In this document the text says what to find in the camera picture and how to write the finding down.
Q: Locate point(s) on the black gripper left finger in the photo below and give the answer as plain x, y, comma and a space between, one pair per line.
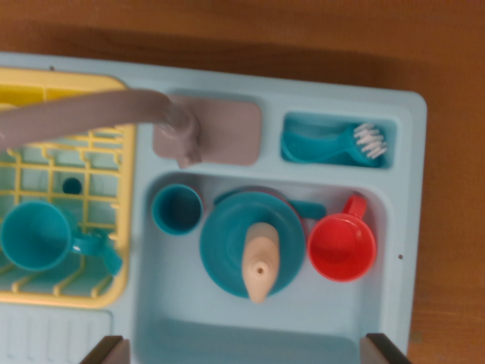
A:
113, 352

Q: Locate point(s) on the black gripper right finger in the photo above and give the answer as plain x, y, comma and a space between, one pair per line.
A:
379, 352

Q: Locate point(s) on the beige detergent bottle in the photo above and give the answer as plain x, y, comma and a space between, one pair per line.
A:
261, 250

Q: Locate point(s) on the light blue toy sink unit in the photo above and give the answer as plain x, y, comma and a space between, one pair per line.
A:
322, 95

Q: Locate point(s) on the teal toy utensil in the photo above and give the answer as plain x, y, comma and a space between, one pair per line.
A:
113, 259

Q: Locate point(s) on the yellow dish drying rack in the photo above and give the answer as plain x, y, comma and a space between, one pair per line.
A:
129, 227

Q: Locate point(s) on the teal toy plate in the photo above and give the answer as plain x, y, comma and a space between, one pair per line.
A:
223, 246

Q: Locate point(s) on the teal tumbler cup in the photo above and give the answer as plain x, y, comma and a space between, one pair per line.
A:
176, 210

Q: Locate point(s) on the teal utensil under plates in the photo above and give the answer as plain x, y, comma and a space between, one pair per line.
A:
310, 210

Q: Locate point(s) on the dark teal round drain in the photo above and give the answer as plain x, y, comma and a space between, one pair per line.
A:
72, 186

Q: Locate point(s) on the teal dish brush white bristles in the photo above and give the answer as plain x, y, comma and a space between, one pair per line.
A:
322, 149

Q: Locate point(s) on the grey toy faucet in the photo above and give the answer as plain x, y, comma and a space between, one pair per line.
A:
227, 129

